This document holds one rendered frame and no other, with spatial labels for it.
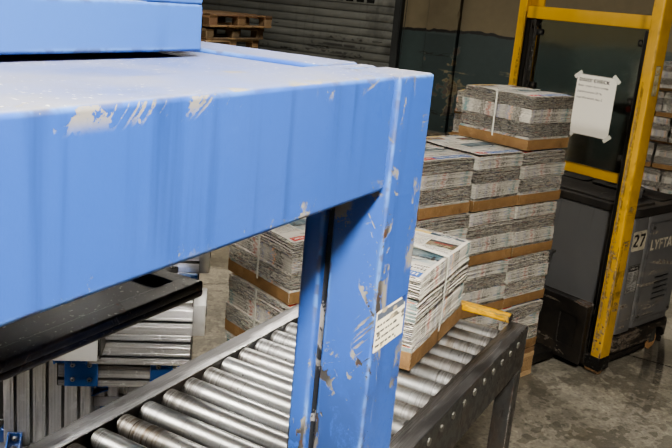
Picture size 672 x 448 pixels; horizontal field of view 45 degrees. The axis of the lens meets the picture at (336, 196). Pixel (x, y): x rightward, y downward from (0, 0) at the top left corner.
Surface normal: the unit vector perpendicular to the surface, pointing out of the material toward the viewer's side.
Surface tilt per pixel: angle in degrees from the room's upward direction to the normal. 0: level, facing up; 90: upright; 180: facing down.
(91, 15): 90
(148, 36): 90
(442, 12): 90
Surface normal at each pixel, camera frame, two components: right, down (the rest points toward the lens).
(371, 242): -0.49, 0.17
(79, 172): 0.87, 0.20
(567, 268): -0.77, 0.08
